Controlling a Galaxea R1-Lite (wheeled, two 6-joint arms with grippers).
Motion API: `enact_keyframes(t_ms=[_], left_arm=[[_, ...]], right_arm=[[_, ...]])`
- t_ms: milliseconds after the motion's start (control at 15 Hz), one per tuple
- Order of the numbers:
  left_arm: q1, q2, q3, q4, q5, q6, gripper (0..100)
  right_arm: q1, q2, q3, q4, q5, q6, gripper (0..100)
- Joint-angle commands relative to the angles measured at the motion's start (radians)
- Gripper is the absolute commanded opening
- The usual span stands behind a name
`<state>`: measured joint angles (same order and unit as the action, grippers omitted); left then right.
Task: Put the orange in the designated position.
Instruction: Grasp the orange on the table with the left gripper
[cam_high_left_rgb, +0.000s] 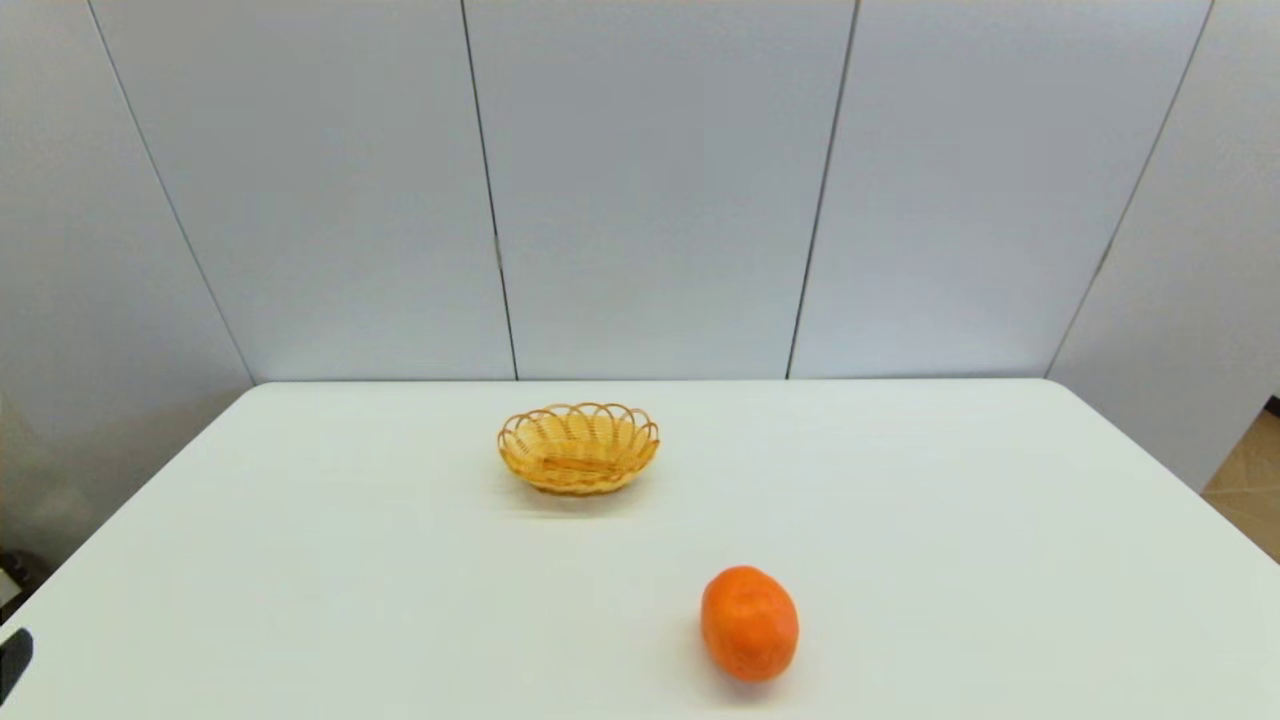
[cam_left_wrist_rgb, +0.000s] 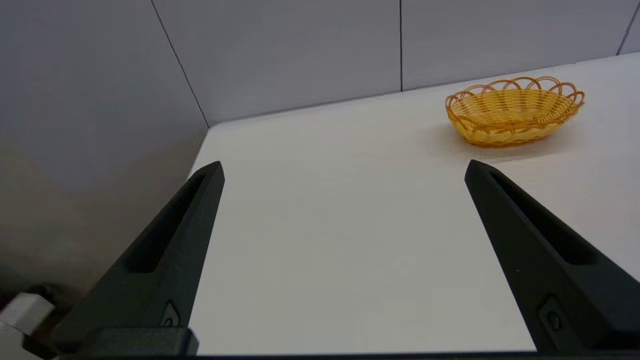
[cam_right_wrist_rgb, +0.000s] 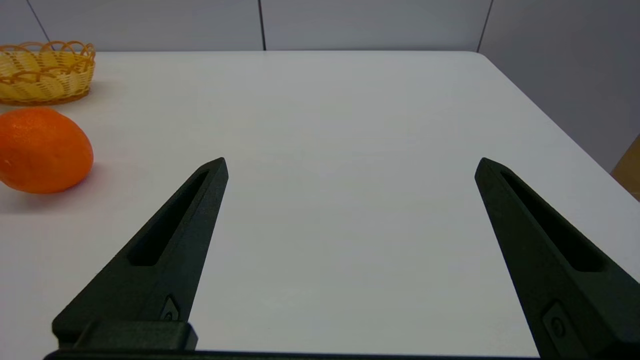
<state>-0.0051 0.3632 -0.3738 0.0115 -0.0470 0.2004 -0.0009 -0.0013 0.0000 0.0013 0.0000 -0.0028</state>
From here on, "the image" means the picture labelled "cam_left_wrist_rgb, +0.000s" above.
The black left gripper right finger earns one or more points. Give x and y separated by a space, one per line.
520 235

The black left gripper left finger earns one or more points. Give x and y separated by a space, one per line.
192 235

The yellow wicker basket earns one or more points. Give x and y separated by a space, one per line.
510 115

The white grey box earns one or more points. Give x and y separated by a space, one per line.
22 312

